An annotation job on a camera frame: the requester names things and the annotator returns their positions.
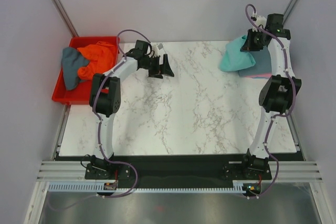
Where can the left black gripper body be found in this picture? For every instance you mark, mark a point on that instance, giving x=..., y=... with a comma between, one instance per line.
x=154, y=69

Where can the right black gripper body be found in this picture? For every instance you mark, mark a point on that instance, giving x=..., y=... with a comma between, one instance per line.
x=254, y=43

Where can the teal t shirt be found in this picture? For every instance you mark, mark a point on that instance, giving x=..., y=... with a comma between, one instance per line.
x=234, y=59

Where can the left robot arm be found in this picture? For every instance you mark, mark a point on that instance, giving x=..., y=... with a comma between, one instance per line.
x=105, y=100

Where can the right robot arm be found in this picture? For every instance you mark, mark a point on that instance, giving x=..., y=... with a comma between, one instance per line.
x=278, y=96

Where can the folded grey blue shirt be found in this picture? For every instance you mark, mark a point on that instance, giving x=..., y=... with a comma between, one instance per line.
x=258, y=62

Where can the folded pink shirt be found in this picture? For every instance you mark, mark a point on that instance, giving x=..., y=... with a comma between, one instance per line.
x=260, y=76

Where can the orange t shirt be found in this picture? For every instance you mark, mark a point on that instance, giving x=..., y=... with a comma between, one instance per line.
x=101, y=56

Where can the red plastic bin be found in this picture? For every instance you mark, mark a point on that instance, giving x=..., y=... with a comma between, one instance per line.
x=81, y=94

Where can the grey blue crumpled shirt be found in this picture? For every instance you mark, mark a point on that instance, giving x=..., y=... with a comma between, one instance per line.
x=72, y=60

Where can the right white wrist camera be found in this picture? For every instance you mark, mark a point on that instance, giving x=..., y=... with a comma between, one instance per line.
x=259, y=21

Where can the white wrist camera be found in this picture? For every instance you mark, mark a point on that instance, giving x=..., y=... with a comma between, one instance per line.
x=259, y=21
x=158, y=49

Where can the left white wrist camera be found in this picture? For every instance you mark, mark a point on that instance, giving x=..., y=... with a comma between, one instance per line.
x=158, y=49

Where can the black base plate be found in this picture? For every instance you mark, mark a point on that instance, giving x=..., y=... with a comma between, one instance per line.
x=185, y=171

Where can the white slotted cable duct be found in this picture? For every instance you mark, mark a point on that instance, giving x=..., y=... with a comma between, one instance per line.
x=114, y=187

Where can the aluminium frame rail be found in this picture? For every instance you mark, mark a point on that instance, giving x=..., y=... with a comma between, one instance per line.
x=289, y=171

